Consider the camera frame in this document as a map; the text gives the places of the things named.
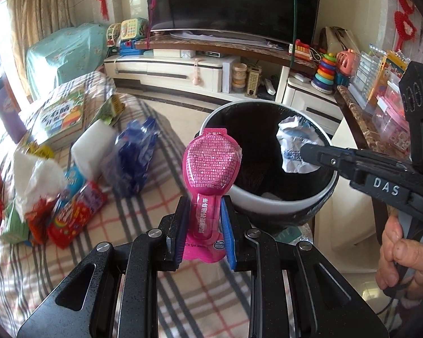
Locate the colourful children's book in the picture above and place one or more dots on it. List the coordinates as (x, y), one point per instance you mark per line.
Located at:
(58, 116)

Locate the beige curtain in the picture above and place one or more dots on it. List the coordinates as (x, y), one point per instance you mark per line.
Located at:
(38, 3)

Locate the pink stick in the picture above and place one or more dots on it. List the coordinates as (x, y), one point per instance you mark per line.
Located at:
(151, 10)

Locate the small blue packet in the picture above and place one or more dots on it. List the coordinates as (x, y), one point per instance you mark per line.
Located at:
(74, 183)

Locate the large red wall decoration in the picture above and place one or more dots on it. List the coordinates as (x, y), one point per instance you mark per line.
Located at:
(405, 17)

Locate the white upright box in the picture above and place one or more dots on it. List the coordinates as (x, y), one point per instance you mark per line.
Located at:
(229, 75)

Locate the green snack packet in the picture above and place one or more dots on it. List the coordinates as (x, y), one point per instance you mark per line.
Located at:
(109, 111)

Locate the stack of cream containers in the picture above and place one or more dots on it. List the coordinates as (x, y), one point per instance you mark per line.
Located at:
(239, 77)

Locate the white wrapper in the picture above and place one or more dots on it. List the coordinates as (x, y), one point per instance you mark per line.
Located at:
(292, 137)

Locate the green tissue box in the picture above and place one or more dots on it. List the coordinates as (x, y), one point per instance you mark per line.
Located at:
(12, 225)

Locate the toy cash register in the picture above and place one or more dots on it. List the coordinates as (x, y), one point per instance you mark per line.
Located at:
(134, 33)

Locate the clear plastic drawer box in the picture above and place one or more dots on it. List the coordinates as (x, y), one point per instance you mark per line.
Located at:
(366, 74)

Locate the clear pink storage container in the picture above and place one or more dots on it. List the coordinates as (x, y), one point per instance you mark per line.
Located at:
(391, 126)

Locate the cream television stand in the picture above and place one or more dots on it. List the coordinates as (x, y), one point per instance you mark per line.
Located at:
(162, 74)

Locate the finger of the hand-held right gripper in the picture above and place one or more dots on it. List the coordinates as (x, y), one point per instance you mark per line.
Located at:
(324, 158)

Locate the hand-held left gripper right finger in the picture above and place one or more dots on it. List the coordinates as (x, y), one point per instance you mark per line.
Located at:
(229, 234)

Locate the dark purple box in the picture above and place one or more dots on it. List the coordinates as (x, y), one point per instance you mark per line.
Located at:
(5, 109)

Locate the black television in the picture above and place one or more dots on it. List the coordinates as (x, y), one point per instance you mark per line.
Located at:
(232, 0)

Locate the pink plastic toy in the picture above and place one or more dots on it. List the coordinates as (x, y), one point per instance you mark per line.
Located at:
(348, 62)

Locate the beige bag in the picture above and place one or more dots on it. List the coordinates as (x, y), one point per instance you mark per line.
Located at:
(333, 42)

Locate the red and purple snack packet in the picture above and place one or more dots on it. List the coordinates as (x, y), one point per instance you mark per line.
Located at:
(77, 214)

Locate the small red snack packet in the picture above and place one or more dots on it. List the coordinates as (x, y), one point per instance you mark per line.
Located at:
(40, 221)

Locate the yellow packet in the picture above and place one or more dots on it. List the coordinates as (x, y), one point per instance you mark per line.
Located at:
(38, 150)

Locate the remote control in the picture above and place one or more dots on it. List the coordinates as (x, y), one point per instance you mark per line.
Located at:
(269, 86)

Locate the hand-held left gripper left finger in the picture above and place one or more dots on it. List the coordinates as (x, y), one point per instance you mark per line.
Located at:
(179, 240)

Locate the white foam block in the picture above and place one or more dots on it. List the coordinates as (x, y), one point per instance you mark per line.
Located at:
(91, 151)

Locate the teal floral furniture cover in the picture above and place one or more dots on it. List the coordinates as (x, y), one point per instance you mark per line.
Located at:
(63, 52)

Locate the black bin with white rim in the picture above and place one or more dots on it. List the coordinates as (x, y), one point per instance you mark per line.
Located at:
(253, 137)

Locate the pink spout pouch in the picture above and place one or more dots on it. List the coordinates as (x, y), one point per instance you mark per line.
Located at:
(209, 162)

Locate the person's right hand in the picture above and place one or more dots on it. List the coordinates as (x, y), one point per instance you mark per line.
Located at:
(386, 253)

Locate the white tissue pack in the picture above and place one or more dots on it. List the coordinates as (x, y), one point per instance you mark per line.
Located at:
(31, 176)

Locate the blue printed plastic bag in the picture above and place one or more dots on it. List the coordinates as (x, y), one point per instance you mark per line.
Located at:
(134, 158)

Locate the yellow printed card pack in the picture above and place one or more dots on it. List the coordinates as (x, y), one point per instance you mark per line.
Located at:
(391, 74)

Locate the plaid blanket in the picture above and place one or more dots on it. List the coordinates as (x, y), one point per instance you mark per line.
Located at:
(134, 218)

